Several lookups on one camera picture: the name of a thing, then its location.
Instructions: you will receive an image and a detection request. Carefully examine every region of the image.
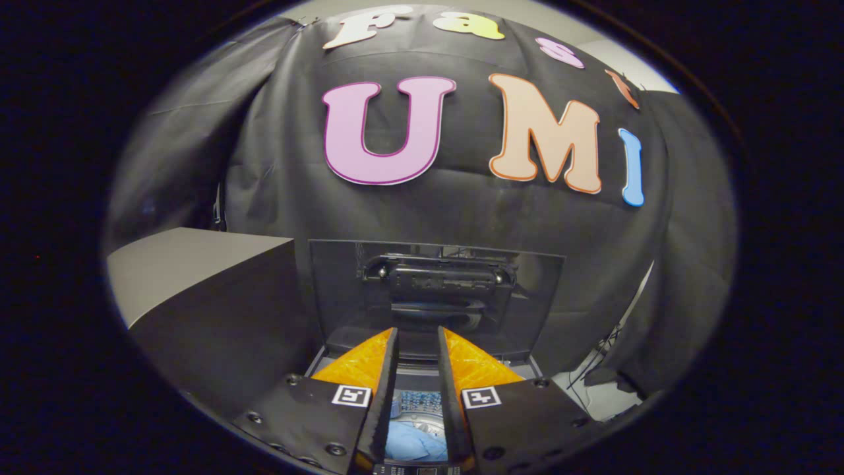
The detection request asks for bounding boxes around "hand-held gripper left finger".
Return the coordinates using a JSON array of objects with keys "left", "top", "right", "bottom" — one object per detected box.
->
[{"left": 231, "top": 327, "right": 401, "bottom": 475}]

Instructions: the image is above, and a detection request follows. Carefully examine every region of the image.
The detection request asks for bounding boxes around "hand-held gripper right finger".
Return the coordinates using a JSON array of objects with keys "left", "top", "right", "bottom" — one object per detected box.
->
[{"left": 437, "top": 325, "right": 604, "bottom": 475}]

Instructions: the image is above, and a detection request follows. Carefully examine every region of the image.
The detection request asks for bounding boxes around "light blue cloth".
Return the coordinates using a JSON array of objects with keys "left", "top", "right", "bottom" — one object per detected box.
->
[{"left": 386, "top": 419, "right": 449, "bottom": 462}]

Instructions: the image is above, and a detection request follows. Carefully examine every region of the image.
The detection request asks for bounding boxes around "grey washing machine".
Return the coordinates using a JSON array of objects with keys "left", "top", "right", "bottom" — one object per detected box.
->
[{"left": 305, "top": 346, "right": 551, "bottom": 475}]

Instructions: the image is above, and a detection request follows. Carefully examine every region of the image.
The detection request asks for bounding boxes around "dark washing machine lid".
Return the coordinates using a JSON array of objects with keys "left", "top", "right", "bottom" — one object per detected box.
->
[{"left": 309, "top": 239, "right": 566, "bottom": 362}]

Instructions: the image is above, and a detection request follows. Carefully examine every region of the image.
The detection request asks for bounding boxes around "black light stand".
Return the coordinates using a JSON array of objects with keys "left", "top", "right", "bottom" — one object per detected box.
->
[{"left": 590, "top": 264, "right": 655, "bottom": 360}]

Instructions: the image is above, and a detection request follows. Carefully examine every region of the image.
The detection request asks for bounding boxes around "black backdrop cloth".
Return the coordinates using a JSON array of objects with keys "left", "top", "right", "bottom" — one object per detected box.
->
[{"left": 105, "top": 7, "right": 736, "bottom": 396}]

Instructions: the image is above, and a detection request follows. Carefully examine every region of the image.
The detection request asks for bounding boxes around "beige cabinet with dark sides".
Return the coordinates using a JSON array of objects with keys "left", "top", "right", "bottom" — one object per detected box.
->
[{"left": 105, "top": 228, "right": 314, "bottom": 410}]

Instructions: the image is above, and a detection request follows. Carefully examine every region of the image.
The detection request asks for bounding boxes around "tangle of thin floor cables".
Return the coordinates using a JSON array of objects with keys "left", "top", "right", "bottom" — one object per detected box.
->
[{"left": 567, "top": 356, "right": 599, "bottom": 407}]

